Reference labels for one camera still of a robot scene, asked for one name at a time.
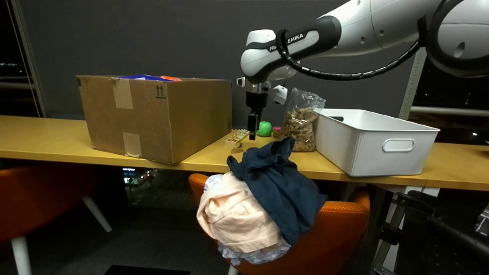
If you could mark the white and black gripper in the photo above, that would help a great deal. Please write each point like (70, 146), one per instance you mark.
(257, 97)

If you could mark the tan rubber bands pile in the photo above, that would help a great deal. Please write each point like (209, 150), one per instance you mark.
(235, 139)

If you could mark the clear bag of rubber bands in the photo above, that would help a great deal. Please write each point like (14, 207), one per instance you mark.
(299, 121)

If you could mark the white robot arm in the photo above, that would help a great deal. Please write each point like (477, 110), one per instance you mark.
(452, 33)

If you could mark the green ball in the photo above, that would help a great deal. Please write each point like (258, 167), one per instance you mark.
(264, 129)

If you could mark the brown cardboard box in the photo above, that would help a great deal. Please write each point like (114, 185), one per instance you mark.
(159, 121)

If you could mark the dark blue cloth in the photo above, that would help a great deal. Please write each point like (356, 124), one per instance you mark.
(289, 198)

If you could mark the pink cloth on chair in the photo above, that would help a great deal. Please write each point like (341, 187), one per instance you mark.
(231, 216)

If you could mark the white plastic bin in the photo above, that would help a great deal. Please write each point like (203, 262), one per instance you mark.
(365, 144)

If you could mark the orange office chair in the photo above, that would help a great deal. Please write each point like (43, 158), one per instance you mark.
(324, 249)

